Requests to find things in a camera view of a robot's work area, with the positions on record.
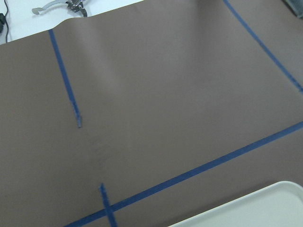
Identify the reacher grabber tool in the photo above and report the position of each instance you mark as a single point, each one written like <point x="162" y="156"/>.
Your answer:
<point x="74" y="6"/>

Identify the white rectangular tray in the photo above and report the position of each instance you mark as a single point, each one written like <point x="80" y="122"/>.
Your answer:
<point x="277" y="205"/>

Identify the dark grey folded cloth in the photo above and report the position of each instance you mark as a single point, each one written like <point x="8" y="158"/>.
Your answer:
<point x="296" y="6"/>

